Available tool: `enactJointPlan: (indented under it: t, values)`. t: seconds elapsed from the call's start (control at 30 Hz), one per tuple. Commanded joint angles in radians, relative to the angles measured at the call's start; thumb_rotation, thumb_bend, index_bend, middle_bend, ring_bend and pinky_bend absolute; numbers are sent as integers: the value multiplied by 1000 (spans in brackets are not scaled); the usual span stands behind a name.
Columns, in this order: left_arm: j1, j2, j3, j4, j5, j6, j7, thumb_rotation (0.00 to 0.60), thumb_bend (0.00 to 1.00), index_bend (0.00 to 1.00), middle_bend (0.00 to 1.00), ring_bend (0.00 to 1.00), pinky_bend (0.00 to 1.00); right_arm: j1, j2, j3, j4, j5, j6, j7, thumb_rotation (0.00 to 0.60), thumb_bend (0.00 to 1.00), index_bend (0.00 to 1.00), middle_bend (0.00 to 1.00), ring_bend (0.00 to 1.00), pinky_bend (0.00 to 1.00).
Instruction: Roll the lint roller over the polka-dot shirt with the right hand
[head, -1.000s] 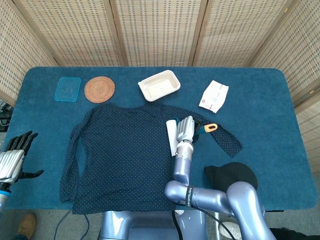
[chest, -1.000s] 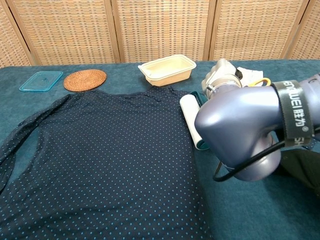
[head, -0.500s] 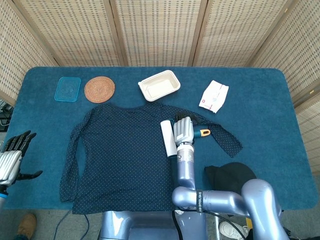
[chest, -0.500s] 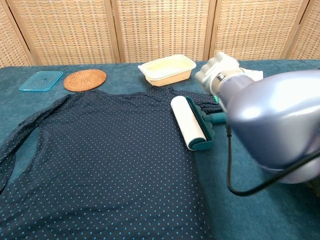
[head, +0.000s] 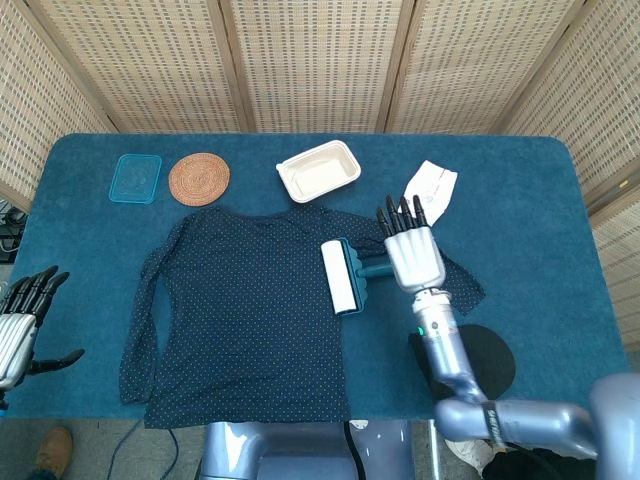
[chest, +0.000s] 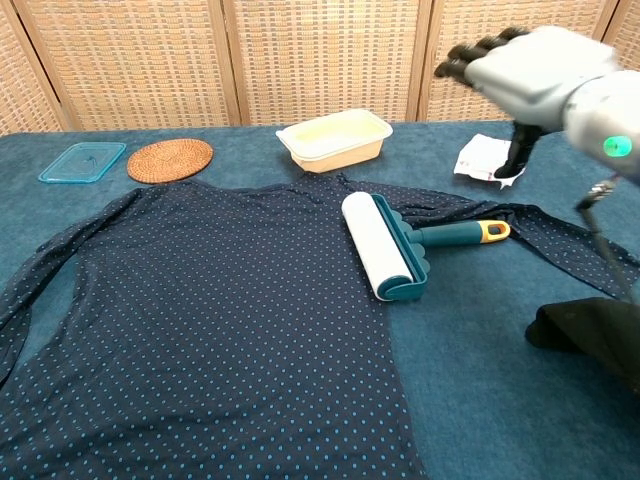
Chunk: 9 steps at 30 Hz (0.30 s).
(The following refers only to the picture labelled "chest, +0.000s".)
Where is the white rectangular plastic container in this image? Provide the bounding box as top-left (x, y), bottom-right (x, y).
top-left (275, 109), bottom-right (394, 175)

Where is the woven bamboo folding screen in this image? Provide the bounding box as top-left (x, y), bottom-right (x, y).
top-left (0, 0), bottom-right (640, 135)

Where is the black cap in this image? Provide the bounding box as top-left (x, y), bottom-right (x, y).
top-left (524, 297), bottom-right (640, 397)

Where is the blue transparent plastic lid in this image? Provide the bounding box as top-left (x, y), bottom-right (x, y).
top-left (38, 142), bottom-right (128, 184)

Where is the teal plush table cloth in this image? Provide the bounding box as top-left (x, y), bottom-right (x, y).
top-left (0, 118), bottom-right (640, 480)

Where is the crumpled white paper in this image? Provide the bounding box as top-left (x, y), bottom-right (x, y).
top-left (453, 133), bottom-right (527, 192)

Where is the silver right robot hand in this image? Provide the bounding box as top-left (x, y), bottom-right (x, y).
top-left (433, 25), bottom-right (621, 181)

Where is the navy polka dot shirt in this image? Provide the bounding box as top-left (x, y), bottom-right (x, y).
top-left (0, 172), bottom-right (640, 480)

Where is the round woven rattan coaster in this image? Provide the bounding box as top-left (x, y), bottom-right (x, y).
top-left (126, 138), bottom-right (215, 185)

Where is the teal lint roller yellow tip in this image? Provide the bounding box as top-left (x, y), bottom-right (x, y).
top-left (341, 190), bottom-right (512, 304)

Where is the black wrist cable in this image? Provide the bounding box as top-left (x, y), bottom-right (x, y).
top-left (574, 174), bottom-right (640, 307)

